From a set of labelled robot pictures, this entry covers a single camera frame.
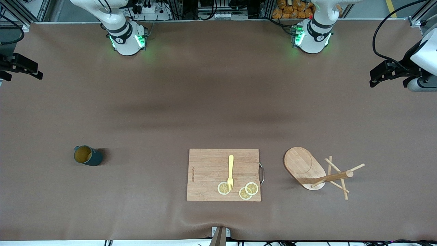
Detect teal mug yellow inside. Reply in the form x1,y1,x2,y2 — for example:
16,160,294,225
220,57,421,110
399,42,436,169
74,145,103,167

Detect wooden mug tree rack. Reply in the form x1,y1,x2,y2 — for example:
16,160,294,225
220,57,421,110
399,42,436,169
283,147,365,201

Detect orange packets pile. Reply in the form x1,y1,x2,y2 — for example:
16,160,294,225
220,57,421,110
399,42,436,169
272,0,315,19

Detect brown table mat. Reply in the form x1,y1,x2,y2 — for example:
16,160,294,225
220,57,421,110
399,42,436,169
0,19,437,242

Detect white power strip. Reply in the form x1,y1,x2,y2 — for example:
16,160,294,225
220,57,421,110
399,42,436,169
131,3,171,21

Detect yellow plastic fork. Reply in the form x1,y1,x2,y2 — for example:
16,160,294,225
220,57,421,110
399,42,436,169
227,155,235,191

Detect bamboo cutting board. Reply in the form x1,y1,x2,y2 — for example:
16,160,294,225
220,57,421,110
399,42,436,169
186,148,265,202

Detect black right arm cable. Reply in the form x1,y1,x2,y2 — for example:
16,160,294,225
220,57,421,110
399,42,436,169
0,9,25,46

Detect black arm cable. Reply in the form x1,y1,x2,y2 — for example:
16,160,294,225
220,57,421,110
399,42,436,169
0,9,25,46
372,0,431,65

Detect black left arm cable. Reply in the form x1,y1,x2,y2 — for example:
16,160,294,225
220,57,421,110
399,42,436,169
372,0,431,65

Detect aluminium frame profile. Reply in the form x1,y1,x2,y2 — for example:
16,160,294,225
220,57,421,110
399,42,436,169
408,0,437,28
0,0,52,33

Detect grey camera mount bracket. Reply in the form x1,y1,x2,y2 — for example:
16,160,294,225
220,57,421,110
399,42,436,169
209,226,231,246

